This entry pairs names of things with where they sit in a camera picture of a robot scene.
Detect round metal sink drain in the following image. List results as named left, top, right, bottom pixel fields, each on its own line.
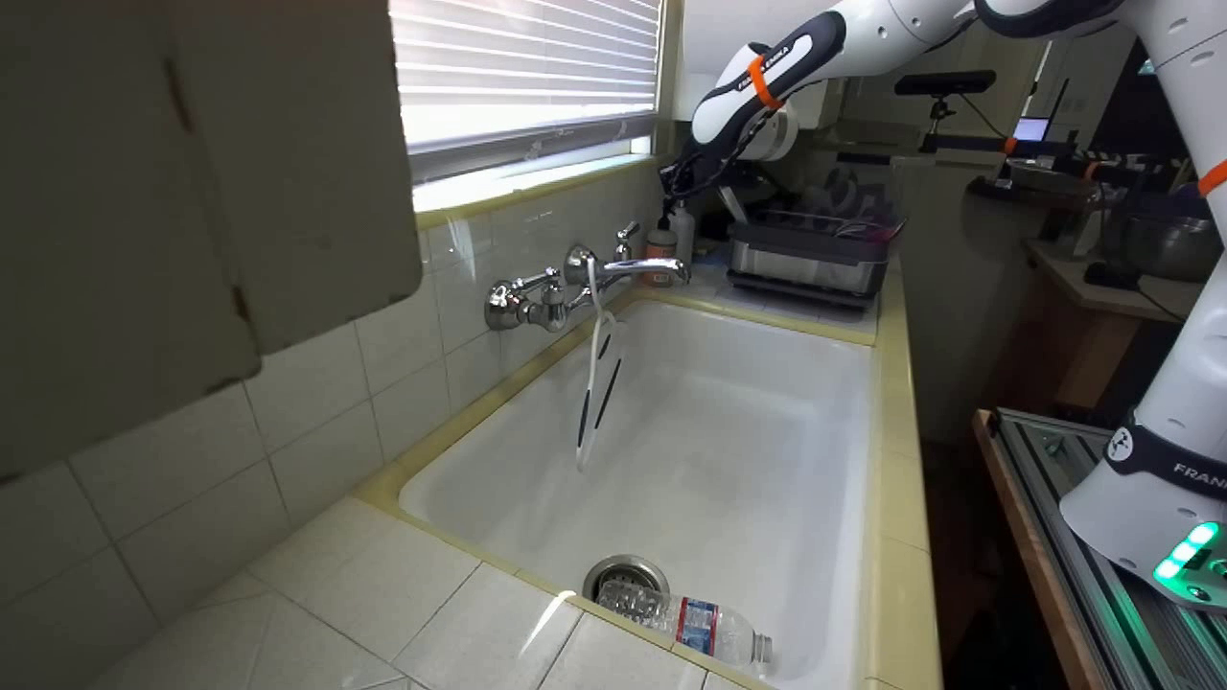
left=579, top=552, right=675, bottom=630

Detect small lit screen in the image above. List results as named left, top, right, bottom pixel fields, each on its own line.
left=1007, top=110, right=1056, bottom=150

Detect white sink basin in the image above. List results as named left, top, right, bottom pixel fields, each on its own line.
left=396, top=295, right=889, bottom=690

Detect clear plastic water bottle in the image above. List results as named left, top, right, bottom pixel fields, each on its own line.
left=668, top=590, right=778, bottom=683

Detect chrome wall faucet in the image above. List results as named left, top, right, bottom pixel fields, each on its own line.
left=479, top=219, right=694, bottom=338

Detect white window blinds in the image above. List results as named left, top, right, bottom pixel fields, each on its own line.
left=388, top=0, right=670, bottom=163

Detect white pump bottle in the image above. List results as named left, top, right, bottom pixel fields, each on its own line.
left=668, top=200, right=700, bottom=267

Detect dark dish rack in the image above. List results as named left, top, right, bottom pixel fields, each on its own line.
left=721, top=177, right=905, bottom=313

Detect aluminium frame robot table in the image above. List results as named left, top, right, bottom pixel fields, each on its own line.
left=970, top=402, right=1227, bottom=690

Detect white black hanging brush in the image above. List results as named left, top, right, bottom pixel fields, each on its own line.
left=567, top=267, right=630, bottom=470

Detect beige wall cabinet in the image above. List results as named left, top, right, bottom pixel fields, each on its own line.
left=0, top=0, right=428, bottom=488

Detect orange soap bottle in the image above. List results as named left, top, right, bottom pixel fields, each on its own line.
left=640, top=205, right=680, bottom=286

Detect dark round appliance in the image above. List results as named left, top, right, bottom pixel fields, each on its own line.
left=1102, top=177, right=1219, bottom=281

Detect wooden side desk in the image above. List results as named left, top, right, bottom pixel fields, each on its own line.
left=1012, top=232, right=1212, bottom=412

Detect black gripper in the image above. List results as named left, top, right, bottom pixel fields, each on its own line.
left=657, top=127, right=749, bottom=222

